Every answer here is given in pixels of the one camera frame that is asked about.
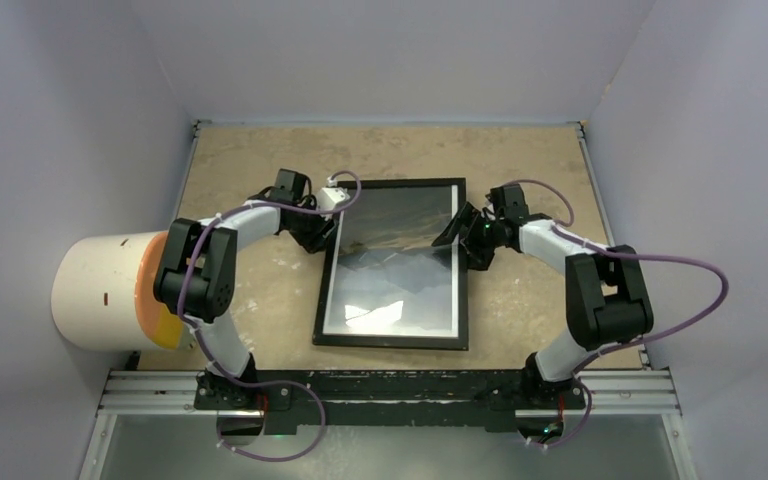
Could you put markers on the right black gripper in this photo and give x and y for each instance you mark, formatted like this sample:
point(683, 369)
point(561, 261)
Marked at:
point(467, 217)

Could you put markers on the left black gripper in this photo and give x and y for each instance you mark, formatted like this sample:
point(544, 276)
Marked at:
point(313, 241)

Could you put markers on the dark landscape photo print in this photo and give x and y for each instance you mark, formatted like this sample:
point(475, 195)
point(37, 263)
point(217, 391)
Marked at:
point(397, 265)

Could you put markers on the wooden picture frame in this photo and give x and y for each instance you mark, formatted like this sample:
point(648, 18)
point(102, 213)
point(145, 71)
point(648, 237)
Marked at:
point(390, 344)

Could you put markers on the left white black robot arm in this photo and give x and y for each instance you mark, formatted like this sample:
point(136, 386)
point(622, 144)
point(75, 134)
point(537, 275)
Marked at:
point(196, 277)

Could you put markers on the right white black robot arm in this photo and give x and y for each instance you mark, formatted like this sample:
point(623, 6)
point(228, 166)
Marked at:
point(606, 298)

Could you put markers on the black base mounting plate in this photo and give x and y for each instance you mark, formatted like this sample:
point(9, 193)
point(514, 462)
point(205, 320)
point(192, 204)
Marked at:
point(491, 399)

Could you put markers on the white cylinder with orange lid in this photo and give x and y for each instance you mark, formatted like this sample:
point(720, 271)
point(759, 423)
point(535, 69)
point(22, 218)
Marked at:
point(102, 297)

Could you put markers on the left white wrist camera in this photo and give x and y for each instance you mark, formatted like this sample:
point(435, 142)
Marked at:
point(330, 199)

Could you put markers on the aluminium rail frame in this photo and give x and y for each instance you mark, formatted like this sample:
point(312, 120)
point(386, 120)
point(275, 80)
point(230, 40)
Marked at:
point(148, 428)

